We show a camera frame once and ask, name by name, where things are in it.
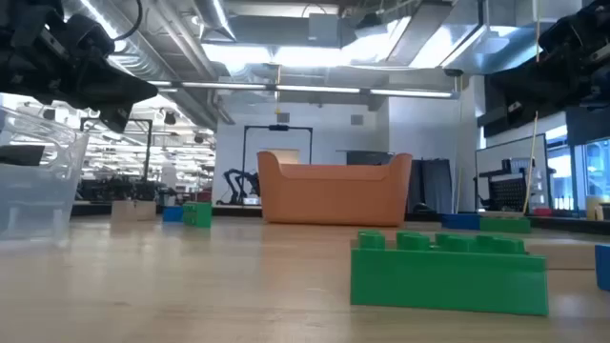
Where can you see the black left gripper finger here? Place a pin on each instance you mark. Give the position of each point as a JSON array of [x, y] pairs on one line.
[[116, 119], [114, 88]]

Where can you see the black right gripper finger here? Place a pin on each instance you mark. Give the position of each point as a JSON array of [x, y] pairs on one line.
[[538, 83]]

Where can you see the light wooden block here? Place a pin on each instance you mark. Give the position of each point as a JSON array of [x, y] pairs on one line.
[[133, 210]]

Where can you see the blue studded toy block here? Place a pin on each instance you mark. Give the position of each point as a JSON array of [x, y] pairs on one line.
[[172, 214], [460, 222], [603, 267]]

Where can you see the green studded toy block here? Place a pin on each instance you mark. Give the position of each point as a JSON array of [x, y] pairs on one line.
[[197, 215], [505, 225], [448, 281]]

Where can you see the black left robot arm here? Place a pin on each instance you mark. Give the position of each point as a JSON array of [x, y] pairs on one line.
[[14, 9]]

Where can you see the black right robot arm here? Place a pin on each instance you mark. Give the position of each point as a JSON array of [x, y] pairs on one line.
[[600, 7]]

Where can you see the black lab robot arm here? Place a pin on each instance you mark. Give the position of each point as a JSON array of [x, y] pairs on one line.
[[233, 174]]

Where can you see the black ceiling spotlight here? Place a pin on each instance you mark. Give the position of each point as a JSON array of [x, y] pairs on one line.
[[198, 139], [170, 118]]

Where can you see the cluttered lab workbench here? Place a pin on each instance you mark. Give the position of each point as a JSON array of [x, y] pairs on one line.
[[119, 188]]

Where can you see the white panel board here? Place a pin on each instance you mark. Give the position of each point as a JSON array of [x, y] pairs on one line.
[[491, 152]]

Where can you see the black monitor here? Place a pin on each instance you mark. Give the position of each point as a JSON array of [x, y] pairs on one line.
[[21, 155]]

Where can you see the clear plastic bin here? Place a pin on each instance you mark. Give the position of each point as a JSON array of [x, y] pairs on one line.
[[38, 200]]

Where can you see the black pegboard cart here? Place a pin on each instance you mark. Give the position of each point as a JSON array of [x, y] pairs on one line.
[[507, 193]]

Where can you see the small red container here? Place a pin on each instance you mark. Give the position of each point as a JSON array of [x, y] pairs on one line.
[[542, 212]]

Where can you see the yellow container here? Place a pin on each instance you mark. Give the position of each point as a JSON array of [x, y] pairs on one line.
[[595, 207]]

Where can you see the dark grey curtain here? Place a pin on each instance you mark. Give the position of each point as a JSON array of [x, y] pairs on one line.
[[431, 186]]

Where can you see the beige door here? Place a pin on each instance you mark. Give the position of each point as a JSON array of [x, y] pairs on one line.
[[286, 156]]

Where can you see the long ceiling light bar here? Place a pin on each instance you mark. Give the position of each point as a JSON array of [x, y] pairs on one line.
[[314, 89]]

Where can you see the grey ceiling box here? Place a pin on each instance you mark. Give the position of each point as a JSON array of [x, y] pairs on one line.
[[324, 31]]

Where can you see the orange plastic bin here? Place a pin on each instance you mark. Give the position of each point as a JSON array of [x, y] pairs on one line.
[[333, 200]]

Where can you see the silver spiral ceiling duct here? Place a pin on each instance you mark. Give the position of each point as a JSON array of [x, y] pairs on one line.
[[143, 52]]

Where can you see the black ceiling camera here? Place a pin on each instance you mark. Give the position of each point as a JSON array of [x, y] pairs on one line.
[[453, 73]]

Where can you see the silver rectangular ceiling duct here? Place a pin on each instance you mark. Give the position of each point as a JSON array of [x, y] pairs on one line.
[[429, 33]]

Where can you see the black gantry frame with camera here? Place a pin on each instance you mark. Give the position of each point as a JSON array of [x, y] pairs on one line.
[[278, 127]]

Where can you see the grey square wall vent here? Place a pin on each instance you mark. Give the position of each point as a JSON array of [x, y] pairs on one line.
[[283, 118], [357, 119]]

